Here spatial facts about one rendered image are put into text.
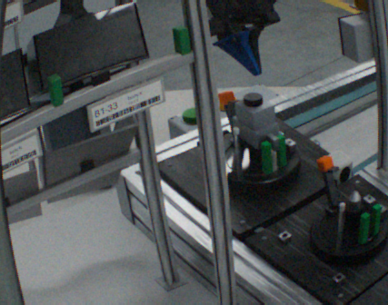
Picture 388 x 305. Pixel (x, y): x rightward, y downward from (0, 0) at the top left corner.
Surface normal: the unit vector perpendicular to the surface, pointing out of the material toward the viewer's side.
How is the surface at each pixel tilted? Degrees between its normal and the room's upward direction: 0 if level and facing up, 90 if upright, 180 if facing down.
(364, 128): 0
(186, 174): 0
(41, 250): 0
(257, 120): 90
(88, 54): 65
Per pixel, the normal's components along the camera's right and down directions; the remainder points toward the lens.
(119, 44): 0.29, 0.05
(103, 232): -0.11, -0.85
